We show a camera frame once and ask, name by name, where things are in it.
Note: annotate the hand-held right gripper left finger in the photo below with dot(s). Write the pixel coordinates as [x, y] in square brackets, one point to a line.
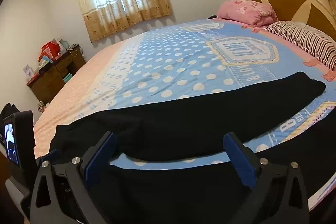
[101, 161]

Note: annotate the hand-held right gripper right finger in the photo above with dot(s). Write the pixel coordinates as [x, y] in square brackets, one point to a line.
[240, 162]

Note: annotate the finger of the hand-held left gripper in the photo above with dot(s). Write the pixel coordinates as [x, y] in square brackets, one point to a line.
[51, 154]

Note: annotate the black pants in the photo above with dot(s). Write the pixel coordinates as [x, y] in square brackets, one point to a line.
[183, 119]

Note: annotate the dark bag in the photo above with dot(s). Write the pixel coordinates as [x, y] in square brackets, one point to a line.
[9, 109]

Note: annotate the patterned small bag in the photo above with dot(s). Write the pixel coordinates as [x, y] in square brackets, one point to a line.
[41, 106]

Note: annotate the small white card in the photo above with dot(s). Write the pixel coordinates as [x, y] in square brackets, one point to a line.
[28, 71]

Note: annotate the wooden dresser with clutter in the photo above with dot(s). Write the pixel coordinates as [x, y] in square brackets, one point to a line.
[52, 77]

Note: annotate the teal box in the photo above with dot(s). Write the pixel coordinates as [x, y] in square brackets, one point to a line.
[67, 77]

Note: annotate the red gift box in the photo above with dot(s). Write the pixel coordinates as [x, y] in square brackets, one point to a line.
[50, 52]

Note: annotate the white paper bag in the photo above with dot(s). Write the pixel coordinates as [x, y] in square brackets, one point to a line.
[64, 44]

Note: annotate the blue polka dot bed sheet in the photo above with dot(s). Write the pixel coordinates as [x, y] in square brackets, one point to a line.
[170, 69]

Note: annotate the striped pillow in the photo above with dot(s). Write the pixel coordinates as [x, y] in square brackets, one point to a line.
[307, 40]

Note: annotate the pink floral folded quilt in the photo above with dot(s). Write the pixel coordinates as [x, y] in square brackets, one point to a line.
[244, 11]

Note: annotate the cream and wood headboard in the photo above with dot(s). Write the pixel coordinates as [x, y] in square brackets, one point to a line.
[288, 1]

